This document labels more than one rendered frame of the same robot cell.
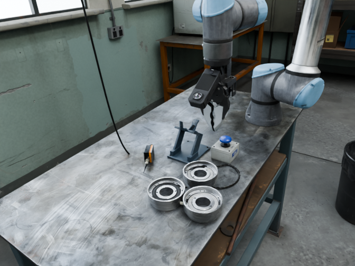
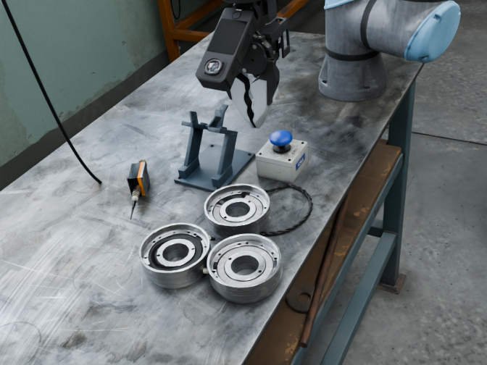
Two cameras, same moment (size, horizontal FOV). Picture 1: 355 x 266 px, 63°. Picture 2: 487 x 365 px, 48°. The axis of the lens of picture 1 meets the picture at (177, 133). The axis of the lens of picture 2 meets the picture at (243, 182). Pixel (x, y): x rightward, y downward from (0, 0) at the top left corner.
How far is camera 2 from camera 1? 5 cm
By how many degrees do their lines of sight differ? 8
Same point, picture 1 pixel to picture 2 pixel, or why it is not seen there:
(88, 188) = (27, 260)
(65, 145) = not seen: outside the picture
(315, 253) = (461, 314)
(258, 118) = (341, 87)
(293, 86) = (402, 22)
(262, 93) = (346, 38)
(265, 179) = (365, 198)
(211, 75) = (237, 22)
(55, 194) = not seen: outside the picture
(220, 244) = (288, 328)
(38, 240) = not seen: outside the picture
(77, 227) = (14, 337)
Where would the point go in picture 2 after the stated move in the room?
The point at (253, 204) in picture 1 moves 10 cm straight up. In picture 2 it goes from (344, 248) to (344, 213)
